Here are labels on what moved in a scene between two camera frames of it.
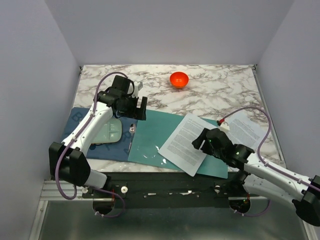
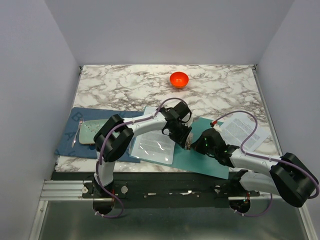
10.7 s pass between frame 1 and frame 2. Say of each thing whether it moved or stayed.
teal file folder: moved
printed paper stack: stayed
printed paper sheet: moved
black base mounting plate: stayed
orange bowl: stayed
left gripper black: moved
